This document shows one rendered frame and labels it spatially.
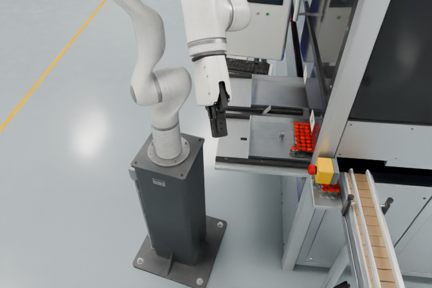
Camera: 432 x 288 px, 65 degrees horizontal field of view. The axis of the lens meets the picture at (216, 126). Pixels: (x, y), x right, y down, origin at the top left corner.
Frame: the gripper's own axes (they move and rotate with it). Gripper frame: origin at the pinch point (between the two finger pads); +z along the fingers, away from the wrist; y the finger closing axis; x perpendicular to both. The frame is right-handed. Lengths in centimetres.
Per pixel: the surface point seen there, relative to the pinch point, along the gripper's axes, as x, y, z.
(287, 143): 56, -62, 19
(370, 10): 48, -2, -24
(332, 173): 53, -30, 27
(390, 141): 73, -21, 18
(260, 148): 44, -65, 20
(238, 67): 66, -121, -21
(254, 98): 57, -89, -2
